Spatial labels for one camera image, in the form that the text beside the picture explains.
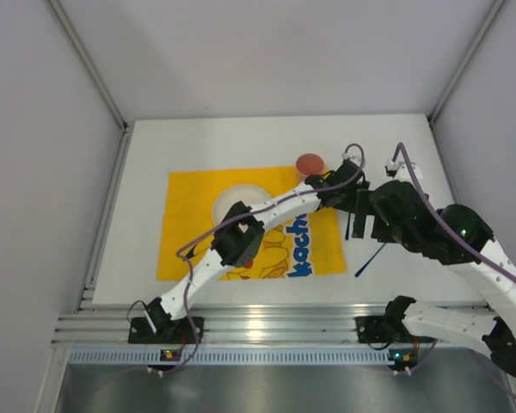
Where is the blue metallic fork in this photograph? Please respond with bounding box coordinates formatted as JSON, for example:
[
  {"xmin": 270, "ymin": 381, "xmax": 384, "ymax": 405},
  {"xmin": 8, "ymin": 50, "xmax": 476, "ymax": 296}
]
[{"xmin": 354, "ymin": 243, "xmax": 387, "ymax": 278}]

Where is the cream round plate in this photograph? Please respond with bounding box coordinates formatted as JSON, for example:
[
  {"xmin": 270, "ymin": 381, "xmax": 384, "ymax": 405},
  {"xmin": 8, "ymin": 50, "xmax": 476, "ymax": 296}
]
[{"xmin": 212, "ymin": 184, "xmax": 272, "ymax": 225}]

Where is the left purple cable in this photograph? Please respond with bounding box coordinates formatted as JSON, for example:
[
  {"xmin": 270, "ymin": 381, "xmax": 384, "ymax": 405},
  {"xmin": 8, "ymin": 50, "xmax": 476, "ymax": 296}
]
[{"xmin": 175, "ymin": 144, "xmax": 366, "ymax": 373}]

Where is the white slotted cable duct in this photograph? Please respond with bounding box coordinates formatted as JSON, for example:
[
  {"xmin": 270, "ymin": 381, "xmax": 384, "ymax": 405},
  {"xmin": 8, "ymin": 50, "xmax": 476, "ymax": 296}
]
[{"xmin": 69, "ymin": 347, "xmax": 395, "ymax": 367}]

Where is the yellow Pikachu cloth placemat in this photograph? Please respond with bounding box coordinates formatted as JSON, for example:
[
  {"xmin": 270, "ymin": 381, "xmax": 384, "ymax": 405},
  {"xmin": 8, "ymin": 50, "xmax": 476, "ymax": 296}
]
[{"xmin": 157, "ymin": 166, "xmax": 347, "ymax": 281}]

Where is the orange plastic cup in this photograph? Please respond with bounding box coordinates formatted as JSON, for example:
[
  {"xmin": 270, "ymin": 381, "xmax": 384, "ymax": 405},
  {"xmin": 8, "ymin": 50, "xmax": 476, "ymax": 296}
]
[{"xmin": 295, "ymin": 153, "xmax": 326, "ymax": 182}]

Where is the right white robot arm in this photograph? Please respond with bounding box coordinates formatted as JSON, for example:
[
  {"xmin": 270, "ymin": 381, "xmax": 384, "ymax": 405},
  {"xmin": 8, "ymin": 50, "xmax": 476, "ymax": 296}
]
[{"xmin": 356, "ymin": 160, "xmax": 516, "ymax": 378}]

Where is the aluminium mounting rail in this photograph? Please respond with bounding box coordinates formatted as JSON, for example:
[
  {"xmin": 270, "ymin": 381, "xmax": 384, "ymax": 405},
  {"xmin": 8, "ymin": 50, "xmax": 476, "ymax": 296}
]
[{"xmin": 52, "ymin": 304, "xmax": 385, "ymax": 345}]

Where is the blue metallic spoon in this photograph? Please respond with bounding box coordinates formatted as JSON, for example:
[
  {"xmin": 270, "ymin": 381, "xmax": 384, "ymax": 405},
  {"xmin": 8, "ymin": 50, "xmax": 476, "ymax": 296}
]
[{"xmin": 344, "ymin": 213, "xmax": 352, "ymax": 241}]

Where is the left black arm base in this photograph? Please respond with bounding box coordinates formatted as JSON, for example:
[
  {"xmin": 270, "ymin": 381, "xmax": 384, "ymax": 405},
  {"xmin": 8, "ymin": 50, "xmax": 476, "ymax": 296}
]
[{"xmin": 127, "ymin": 317, "xmax": 204, "ymax": 345}]

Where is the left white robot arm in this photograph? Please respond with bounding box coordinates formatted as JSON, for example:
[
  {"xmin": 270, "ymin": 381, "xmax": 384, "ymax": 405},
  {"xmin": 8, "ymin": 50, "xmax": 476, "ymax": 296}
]
[{"xmin": 144, "ymin": 158, "xmax": 365, "ymax": 337}]

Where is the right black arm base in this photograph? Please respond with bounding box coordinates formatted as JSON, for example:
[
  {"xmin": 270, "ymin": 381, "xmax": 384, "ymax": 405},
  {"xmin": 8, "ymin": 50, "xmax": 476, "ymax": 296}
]
[{"xmin": 355, "ymin": 316, "xmax": 433, "ymax": 349}]

